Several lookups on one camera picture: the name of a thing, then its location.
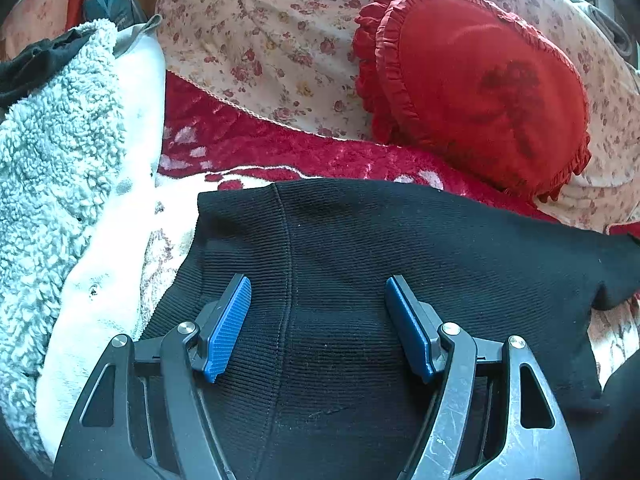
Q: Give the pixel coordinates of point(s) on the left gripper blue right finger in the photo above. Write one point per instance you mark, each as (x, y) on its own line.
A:
(417, 326)

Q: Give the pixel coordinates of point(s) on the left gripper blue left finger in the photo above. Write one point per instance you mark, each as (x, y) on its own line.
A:
(220, 322)

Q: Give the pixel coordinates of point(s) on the black knit pants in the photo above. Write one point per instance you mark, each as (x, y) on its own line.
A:
(274, 425)

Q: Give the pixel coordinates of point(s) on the white cloth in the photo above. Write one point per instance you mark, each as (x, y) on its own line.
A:
(101, 296)

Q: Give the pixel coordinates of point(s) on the red white floral blanket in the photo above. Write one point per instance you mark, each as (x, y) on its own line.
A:
(300, 154)

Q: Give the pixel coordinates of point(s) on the light teal fleece garment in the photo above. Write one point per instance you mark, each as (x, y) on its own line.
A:
(61, 149)

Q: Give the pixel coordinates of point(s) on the red heart ruffled pillow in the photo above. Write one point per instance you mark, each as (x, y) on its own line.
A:
(477, 86)

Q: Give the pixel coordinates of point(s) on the floral beige quilt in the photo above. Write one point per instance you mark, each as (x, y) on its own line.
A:
(291, 61)

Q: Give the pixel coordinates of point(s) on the grey folded cloth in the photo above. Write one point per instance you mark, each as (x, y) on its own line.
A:
(614, 32)

